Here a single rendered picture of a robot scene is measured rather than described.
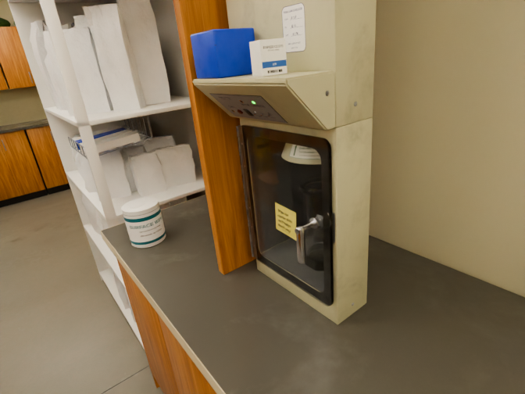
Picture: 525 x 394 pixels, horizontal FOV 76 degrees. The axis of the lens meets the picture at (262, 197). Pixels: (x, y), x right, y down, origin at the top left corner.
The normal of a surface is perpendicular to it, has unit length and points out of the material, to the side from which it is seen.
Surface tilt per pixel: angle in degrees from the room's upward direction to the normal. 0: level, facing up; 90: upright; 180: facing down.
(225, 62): 90
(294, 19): 90
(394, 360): 0
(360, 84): 90
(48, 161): 90
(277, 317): 0
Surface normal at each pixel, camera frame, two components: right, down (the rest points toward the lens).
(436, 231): -0.79, 0.30
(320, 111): 0.61, 0.26
